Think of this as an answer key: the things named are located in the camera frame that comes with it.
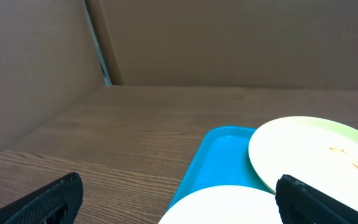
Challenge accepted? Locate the blue plastic tray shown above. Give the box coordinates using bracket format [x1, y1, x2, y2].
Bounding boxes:
[169, 126, 270, 207]

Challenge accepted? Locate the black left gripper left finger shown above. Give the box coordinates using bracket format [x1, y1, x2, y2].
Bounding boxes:
[0, 172, 83, 224]

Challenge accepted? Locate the white plate with pink rim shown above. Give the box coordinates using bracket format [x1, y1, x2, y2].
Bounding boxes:
[159, 185, 282, 224]

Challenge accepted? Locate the yellow-green plate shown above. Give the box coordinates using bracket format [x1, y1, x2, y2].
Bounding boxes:
[249, 116, 358, 211]

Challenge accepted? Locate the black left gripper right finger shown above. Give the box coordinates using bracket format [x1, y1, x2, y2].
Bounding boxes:
[275, 175, 358, 224]

